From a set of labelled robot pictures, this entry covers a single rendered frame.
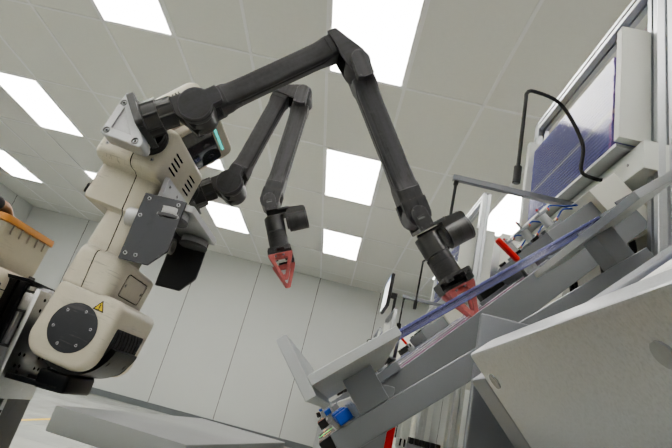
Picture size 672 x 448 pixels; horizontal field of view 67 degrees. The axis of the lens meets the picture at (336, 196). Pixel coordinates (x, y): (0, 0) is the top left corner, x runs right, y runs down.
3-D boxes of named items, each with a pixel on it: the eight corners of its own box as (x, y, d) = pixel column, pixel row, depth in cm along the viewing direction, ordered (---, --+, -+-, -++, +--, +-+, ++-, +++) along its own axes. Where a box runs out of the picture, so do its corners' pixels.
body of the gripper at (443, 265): (460, 283, 116) (443, 255, 118) (474, 272, 106) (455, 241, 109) (436, 296, 114) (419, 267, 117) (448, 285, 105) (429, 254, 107)
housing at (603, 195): (636, 242, 107) (588, 190, 111) (541, 291, 152) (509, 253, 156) (662, 222, 109) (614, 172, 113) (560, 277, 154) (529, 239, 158)
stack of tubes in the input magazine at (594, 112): (611, 147, 117) (615, 55, 127) (526, 223, 164) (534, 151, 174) (667, 160, 116) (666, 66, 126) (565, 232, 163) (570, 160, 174)
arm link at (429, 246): (410, 241, 117) (414, 234, 112) (436, 228, 118) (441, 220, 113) (426, 268, 115) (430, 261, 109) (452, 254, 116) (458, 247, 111)
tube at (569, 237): (317, 385, 63) (313, 377, 64) (318, 386, 65) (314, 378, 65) (636, 203, 72) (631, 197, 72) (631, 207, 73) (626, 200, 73)
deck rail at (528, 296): (373, 434, 89) (353, 403, 91) (372, 434, 91) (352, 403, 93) (651, 225, 106) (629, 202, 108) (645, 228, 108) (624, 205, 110)
